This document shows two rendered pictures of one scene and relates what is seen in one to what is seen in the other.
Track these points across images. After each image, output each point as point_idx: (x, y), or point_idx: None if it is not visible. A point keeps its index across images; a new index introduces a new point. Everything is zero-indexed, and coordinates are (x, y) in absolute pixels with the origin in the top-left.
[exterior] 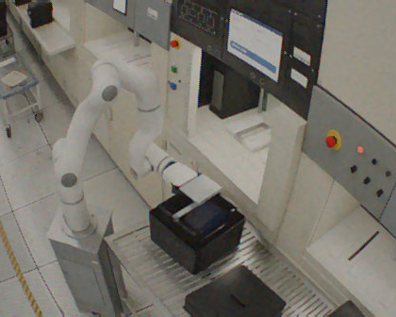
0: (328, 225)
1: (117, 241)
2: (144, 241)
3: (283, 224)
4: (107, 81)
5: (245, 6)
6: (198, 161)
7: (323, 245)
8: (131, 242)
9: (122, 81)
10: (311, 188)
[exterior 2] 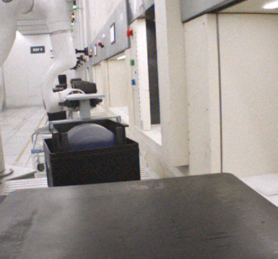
0: (262, 156)
1: (12, 183)
2: (39, 186)
3: (190, 158)
4: None
5: None
6: (146, 149)
7: (251, 182)
8: (25, 185)
9: (36, 7)
10: (197, 62)
